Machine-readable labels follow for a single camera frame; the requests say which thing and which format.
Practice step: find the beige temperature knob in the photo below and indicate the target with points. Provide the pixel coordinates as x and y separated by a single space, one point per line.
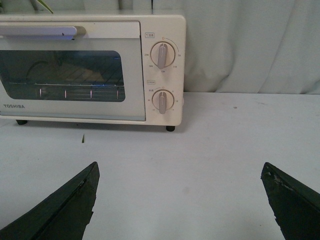
162 54

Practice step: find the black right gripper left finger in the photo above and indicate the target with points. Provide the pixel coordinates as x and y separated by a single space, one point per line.
63 215

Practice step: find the beige timer knob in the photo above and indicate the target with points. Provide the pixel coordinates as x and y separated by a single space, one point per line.
163 100

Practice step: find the silver oven door handle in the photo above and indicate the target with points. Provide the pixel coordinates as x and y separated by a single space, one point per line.
43 32

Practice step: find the glass oven door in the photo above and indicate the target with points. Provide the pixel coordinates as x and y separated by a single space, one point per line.
103 39

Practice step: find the green spider plant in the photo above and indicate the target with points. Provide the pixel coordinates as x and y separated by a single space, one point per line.
40 5

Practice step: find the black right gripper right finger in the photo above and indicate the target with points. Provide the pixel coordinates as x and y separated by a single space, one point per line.
296 207

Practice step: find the metal wire oven rack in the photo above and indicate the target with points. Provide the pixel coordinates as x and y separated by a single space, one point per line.
69 79

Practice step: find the cream Toshiba toaster oven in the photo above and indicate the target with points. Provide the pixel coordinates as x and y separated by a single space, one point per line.
155 26

